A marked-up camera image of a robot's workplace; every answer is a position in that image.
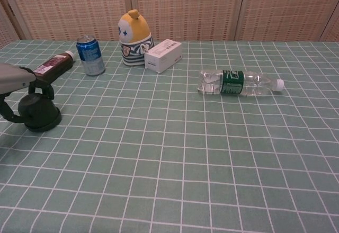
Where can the clear water bottle green label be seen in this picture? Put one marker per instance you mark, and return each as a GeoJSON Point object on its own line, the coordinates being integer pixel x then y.
{"type": "Point", "coordinates": [233, 82]}

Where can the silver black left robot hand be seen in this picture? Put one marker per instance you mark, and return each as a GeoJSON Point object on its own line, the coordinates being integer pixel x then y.
{"type": "Point", "coordinates": [13, 79]}

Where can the dark juice bottle white cap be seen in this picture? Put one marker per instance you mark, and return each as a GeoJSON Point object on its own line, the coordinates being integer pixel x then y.
{"type": "Point", "coordinates": [57, 64]}

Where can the white cardboard box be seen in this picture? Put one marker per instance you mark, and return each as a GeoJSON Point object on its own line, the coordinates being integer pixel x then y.
{"type": "Point", "coordinates": [162, 57]}

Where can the green checkered tablecloth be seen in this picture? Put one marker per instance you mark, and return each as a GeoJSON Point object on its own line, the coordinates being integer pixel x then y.
{"type": "Point", "coordinates": [169, 151]}

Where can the blue soda can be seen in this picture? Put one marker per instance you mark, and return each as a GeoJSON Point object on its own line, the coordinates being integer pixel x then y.
{"type": "Point", "coordinates": [90, 57]}

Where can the woven folding screen panel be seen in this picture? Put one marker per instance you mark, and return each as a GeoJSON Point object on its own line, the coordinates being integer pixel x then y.
{"type": "Point", "coordinates": [333, 33]}
{"type": "Point", "coordinates": [74, 8]}
{"type": "Point", "coordinates": [288, 8]}
{"type": "Point", "coordinates": [5, 31]}
{"type": "Point", "coordinates": [188, 8]}

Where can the yellow striped plush toy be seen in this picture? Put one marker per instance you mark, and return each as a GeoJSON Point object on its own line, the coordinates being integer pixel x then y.
{"type": "Point", "coordinates": [135, 35]}

